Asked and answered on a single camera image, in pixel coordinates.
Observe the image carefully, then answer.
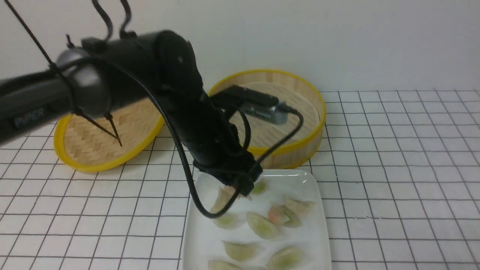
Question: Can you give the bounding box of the green dumpling top centre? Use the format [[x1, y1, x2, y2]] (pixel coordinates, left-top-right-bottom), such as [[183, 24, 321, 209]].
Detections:
[[250, 179, 269, 195]]

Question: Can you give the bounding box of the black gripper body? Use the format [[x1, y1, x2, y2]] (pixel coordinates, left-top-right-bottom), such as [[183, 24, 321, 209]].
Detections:
[[170, 94, 262, 197]]

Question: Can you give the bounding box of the yellow rimmed bamboo steamer basket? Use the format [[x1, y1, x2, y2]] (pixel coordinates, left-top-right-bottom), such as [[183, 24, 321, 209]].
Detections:
[[207, 69, 326, 170]]

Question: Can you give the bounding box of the white rectangular plate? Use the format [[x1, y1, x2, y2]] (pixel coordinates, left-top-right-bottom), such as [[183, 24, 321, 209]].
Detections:
[[182, 169, 332, 270]]

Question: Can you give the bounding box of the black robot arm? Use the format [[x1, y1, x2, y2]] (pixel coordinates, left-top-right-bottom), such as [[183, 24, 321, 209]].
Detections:
[[0, 30, 262, 196]]

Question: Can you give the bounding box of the green dumpling under pink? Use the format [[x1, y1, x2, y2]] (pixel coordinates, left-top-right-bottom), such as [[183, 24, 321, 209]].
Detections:
[[280, 205, 303, 228]]

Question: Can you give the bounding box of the beige round steamer liner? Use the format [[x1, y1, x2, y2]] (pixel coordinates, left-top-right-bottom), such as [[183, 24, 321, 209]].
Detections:
[[229, 82, 319, 149]]

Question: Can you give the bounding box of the black camera cable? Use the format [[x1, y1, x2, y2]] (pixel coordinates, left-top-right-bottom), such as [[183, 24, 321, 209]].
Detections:
[[90, 0, 304, 219]]

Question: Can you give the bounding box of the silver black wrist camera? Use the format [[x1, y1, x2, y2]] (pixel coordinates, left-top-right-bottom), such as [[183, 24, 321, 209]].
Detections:
[[210, 84, 297, 125]]

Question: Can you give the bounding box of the pink dumpling centre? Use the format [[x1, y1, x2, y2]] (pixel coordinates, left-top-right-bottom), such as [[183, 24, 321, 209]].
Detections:
[[267, 204, 290, 226]]

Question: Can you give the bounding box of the beige dumpling right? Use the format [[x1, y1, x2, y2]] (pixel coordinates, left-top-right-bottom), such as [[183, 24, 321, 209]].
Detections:
[[283, 195, 316, 217]]

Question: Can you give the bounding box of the green dumpling lower right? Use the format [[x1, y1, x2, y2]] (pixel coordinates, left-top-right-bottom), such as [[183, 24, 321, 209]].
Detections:
[[265, 245, 311, 270]]

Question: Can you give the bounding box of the green dumpling lower left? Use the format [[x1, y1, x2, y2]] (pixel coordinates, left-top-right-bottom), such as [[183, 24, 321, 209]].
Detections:
[[222, 241, 261, 263]]

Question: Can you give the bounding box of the yellow rimmed bamboo steamer lid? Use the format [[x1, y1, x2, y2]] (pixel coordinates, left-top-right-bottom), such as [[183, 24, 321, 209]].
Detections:
[[54, 99, 164, 173]]

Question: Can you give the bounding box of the black cable tie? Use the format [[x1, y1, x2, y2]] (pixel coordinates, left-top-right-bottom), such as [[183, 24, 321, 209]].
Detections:
[[5, 0, 122, 146]]

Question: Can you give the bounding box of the green dumpling bottom edge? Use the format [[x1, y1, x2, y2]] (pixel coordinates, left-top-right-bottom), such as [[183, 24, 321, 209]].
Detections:
[[208, 260, 242, 270]]

